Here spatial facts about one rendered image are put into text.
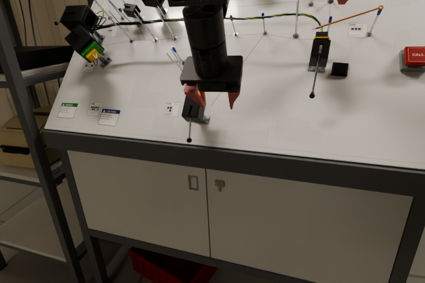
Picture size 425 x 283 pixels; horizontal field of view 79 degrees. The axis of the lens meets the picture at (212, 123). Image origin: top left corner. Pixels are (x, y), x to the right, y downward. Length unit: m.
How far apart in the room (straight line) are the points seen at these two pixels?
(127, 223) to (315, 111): 0.80
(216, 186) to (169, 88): 0.35
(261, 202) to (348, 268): 0.33
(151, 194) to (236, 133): 0.41
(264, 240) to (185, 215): 0.27
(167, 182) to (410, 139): 0.69
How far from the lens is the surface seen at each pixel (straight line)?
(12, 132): 1.34
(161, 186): 0.93
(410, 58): 0.83
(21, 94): 1.10
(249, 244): 0.96
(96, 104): 0.98
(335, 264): 0.97
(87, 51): 0.92
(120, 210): 1.11
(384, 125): 0.77
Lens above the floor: 1.20
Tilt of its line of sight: 21 degrees down
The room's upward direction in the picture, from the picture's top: 2 degrees counter-clockwise
